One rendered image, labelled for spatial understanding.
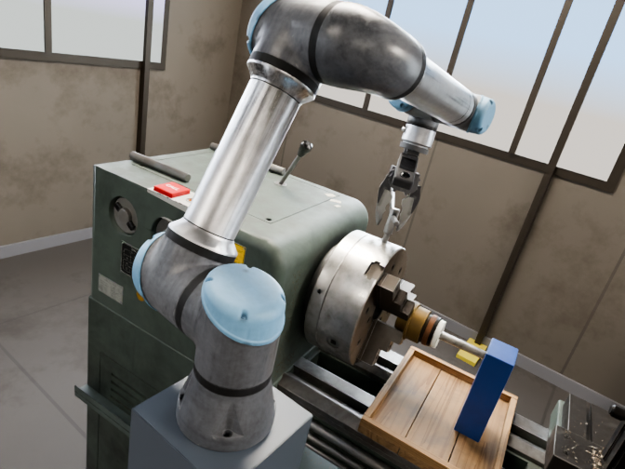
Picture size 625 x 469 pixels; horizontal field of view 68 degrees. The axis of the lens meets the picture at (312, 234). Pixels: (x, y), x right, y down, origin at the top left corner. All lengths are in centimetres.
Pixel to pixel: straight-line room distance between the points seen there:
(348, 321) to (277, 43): 60
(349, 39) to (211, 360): 46
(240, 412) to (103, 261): 76
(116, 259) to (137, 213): 17
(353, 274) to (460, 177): 215
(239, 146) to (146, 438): 45
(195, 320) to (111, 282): 72
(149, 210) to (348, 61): 66
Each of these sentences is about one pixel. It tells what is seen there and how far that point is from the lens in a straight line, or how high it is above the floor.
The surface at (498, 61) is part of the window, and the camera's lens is 304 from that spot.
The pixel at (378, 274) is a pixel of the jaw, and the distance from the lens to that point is 105.
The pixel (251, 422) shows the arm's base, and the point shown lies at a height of 114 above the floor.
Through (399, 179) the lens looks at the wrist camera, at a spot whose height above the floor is 140.
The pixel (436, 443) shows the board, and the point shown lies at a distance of 117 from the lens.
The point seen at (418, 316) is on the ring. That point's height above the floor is 111.
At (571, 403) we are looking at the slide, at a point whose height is 97.
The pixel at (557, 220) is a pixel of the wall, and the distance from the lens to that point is 303.
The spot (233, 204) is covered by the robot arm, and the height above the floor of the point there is 140.
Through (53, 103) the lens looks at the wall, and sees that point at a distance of 332.
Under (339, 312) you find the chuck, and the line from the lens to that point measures 104.
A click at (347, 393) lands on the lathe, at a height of 86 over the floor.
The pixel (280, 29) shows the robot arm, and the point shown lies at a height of 165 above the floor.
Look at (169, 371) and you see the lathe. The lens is 132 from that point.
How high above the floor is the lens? 166
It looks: 23 degrees down
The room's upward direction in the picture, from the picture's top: 12 degrees clockwise
